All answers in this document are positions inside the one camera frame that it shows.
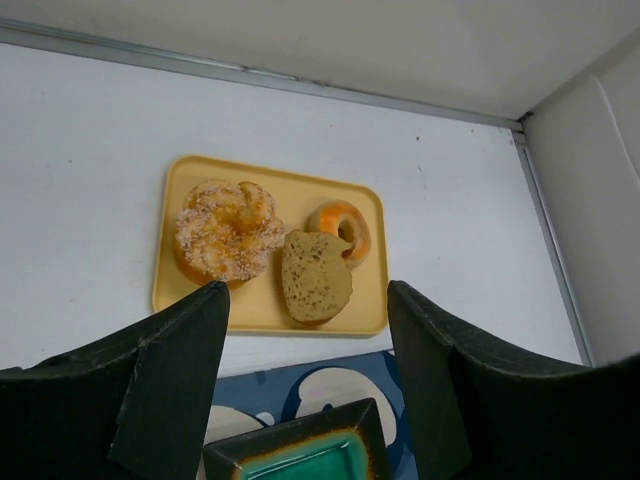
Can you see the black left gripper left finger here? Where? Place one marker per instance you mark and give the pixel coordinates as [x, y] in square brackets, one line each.
[132, 405]

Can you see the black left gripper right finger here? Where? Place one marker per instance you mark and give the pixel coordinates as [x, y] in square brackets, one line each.
[480, 407]

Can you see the brown bread slice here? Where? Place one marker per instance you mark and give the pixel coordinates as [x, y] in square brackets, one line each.
[316, 281]

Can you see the blue cartoon placemat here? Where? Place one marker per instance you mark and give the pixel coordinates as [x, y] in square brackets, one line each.
[248, 402]

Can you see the black teal square plate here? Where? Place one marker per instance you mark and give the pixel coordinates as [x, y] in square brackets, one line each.
[345, 442]

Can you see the sugared twisted donut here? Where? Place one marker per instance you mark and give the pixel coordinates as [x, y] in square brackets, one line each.
[226, 232]

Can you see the yellow rectangular tray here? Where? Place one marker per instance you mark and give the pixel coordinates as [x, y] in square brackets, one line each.
[258, 306]

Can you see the glazed ring donut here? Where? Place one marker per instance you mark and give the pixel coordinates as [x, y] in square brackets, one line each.
[343, 220]

